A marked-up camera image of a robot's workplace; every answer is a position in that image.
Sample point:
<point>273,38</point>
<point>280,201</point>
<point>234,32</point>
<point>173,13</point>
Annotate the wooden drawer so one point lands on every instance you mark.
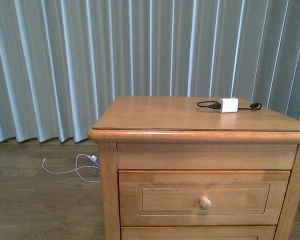
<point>199,233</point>
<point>171,198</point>

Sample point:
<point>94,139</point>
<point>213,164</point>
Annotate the round wooden drawer knob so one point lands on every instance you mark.
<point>205,203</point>

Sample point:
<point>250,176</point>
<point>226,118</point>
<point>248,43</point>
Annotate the light wooden nightstand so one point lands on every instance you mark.
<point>162,133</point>

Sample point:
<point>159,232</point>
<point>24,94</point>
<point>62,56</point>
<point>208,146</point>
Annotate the white plug adapter on floor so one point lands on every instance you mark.
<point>94,161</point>

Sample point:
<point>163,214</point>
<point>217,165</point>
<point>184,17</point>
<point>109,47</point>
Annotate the white charger block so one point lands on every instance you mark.
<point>228,105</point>

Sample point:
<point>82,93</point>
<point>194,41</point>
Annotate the grey pleated curtain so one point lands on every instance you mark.
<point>63,62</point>

